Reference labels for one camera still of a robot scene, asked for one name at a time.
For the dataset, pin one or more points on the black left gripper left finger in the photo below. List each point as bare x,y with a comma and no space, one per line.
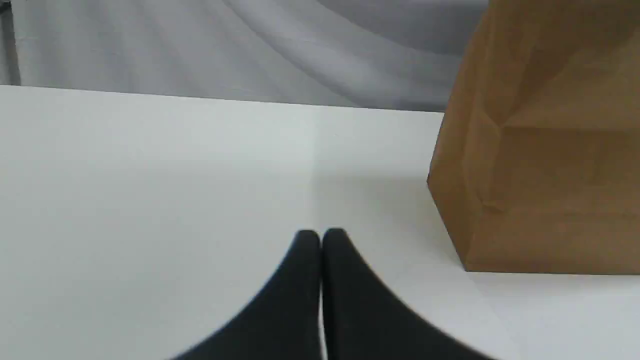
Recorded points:
282,321

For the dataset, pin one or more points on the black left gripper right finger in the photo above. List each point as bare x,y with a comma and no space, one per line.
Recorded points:
364,320

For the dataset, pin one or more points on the brown paper bag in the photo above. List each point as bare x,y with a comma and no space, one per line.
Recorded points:
536,167

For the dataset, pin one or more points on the white backdrop cloth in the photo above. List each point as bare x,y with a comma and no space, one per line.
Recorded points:
376,54

